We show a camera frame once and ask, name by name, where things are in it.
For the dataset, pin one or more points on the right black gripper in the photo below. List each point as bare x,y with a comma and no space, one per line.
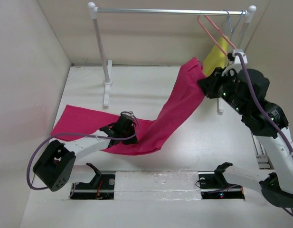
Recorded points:
210,83

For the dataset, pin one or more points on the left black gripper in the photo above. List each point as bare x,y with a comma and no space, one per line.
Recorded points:
133,140

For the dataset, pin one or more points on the pink trousers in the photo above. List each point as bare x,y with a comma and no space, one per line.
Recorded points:
185,97

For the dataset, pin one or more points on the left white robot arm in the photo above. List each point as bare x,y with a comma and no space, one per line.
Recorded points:
57,164

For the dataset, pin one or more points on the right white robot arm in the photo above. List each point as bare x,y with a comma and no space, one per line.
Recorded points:
245,92

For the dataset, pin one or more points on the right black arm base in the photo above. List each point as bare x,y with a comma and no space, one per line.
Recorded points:
213,185

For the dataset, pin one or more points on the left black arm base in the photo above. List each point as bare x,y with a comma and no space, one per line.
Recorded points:
89,183

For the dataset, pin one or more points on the light blue plastic hanger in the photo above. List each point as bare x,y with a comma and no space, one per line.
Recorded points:
230,30

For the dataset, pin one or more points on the yellow garment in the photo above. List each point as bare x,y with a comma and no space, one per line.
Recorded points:
216,58

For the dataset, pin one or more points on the white and silver clothes rack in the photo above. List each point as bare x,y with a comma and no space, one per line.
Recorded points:
107,65

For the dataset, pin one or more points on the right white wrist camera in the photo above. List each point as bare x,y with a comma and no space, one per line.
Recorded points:
234,61

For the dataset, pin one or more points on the aluminium rail right side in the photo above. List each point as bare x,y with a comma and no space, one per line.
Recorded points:
261,156

